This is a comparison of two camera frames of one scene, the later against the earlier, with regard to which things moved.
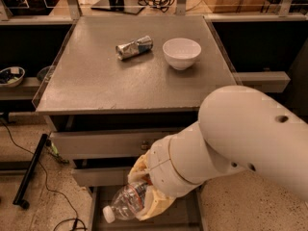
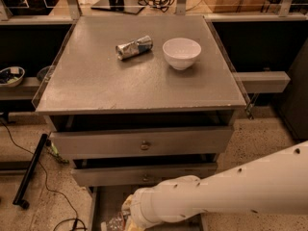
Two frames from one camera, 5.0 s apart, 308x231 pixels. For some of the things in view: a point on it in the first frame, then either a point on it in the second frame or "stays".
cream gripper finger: [155, 202] to [133, 226]
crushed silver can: [141, 45] stays
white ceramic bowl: [181, 53] stays
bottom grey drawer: [184, 214] stays
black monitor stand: [115, 1] stays
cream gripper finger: [141, 168] to [128, 203]
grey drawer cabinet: [114, 87] stays
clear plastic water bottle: [127, 202] to [116, 222]
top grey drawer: [109, 143] stays
